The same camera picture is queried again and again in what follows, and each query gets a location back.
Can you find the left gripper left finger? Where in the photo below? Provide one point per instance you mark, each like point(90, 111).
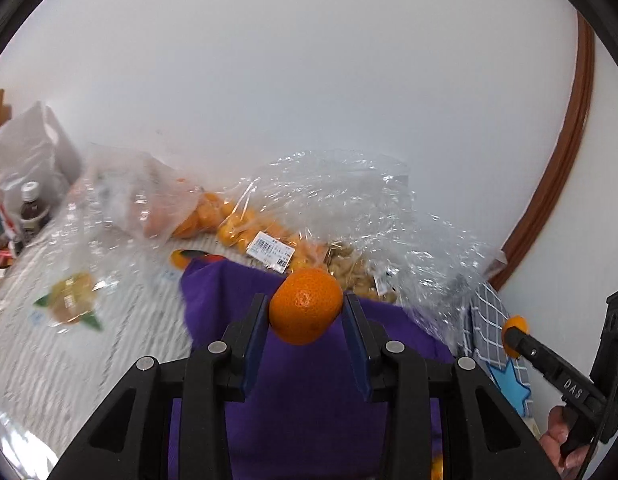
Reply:
point(158, 410)

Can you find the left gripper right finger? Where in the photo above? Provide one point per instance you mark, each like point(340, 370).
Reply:
point(483, 437)

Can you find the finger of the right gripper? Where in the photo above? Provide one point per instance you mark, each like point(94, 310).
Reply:
point(576, 389)

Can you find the small orange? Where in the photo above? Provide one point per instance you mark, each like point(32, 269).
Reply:
point(511, 330)

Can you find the person's right hand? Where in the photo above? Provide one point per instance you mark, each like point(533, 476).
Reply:
point(554, 438)

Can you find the purple towel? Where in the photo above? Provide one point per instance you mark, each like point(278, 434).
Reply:
point(305, 418)

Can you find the bagged peanuts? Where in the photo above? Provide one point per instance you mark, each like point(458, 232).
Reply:
point(353, 273)

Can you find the grey checked star cushion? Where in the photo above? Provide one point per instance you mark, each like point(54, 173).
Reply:
point(484, 318)

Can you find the fruit print tablecloth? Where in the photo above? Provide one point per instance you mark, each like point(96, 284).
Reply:
point(52, 379)

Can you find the white price label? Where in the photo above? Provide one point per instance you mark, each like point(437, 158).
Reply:
point(270, 252)

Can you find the large clear plastic bag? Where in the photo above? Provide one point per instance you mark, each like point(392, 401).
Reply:
point(366, 202)

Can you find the small clear plastic bag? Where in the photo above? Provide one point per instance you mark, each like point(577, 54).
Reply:
point(129, 194)

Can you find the bagged mandarins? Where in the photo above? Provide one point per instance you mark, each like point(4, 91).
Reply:
point(236, 226)

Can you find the dark drink bottle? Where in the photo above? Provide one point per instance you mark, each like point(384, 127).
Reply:
point(35, 211)

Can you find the white plastic bag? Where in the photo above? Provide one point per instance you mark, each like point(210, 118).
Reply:
point(34, 147)

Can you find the brown wooden door frame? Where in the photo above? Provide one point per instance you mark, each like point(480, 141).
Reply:
point(561, 162)

